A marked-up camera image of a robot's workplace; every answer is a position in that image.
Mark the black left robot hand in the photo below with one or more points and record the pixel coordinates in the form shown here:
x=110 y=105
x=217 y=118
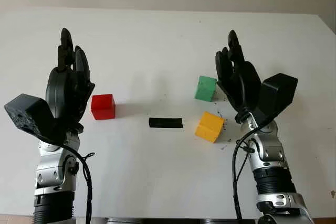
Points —
x=65 y=90

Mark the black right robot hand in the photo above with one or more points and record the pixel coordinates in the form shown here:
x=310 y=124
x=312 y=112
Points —
x=241 y=82

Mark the green cube block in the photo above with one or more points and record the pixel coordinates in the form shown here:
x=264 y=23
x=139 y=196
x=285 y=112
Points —
x=204 y=89

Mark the red cube block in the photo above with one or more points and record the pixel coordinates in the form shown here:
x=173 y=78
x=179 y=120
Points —
x=103 y=108

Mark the yellow cube block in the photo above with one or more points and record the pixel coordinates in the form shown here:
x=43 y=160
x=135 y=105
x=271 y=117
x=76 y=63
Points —
x=208 y=127

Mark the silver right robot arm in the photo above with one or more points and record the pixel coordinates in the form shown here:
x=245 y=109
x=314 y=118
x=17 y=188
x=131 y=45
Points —
x=267 y=153

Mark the black tape strip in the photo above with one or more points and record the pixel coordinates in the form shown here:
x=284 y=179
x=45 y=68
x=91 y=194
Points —
x=165 y=123

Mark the dark robot torso edge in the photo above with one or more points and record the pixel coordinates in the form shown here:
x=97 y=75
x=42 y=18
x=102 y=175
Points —
x=183 y=221

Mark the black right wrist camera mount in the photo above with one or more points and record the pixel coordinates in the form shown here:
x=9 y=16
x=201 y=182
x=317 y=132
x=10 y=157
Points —
x=281 y=90

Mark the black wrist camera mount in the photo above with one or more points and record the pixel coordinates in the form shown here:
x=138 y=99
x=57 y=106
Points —
x=281 y=90
x=29 y=113

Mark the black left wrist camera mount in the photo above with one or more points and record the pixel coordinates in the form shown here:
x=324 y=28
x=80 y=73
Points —
x=29 y=113

